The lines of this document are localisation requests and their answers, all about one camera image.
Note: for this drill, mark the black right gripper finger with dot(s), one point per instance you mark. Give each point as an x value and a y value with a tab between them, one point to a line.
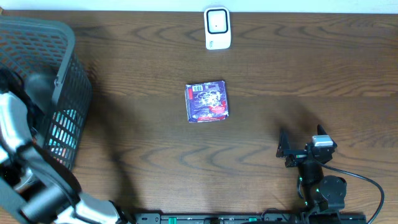
320	130
284	144

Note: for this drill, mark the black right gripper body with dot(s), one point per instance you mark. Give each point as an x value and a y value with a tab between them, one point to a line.
296	157

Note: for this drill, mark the purple square snack packet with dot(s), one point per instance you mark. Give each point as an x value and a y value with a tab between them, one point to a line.
206	102

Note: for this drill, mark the teal packet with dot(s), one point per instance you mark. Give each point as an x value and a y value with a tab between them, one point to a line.
65	129

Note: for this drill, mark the small orange tissue packet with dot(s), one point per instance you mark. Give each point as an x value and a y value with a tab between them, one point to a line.
62	152

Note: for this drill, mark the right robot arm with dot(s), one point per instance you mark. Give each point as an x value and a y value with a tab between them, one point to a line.
324	195

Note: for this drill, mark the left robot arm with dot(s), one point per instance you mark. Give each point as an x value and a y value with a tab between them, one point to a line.
36	188

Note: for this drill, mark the white barcode scanner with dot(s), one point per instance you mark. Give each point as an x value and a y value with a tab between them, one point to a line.
217	28

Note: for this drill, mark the grey plastic mesh basket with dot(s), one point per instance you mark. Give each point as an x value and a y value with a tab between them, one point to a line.
42	54

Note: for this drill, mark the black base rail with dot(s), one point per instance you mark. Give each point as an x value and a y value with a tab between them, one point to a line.
270	217

